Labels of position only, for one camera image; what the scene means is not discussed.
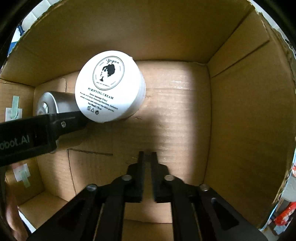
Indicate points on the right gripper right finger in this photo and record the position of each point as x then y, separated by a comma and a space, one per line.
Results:
188, 207

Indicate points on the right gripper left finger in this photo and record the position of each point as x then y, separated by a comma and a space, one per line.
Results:
112, 198

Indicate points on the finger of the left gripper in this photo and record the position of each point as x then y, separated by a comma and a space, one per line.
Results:
65, 123

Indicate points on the silver round tin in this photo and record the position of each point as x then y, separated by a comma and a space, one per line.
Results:
52, 102

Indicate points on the white cream jar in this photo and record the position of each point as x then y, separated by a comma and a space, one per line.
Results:
110, 87

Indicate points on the open cardboard box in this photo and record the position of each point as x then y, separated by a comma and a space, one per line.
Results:
219, 111

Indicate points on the orange floral cloth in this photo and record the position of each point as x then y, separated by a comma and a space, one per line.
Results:
283, 218

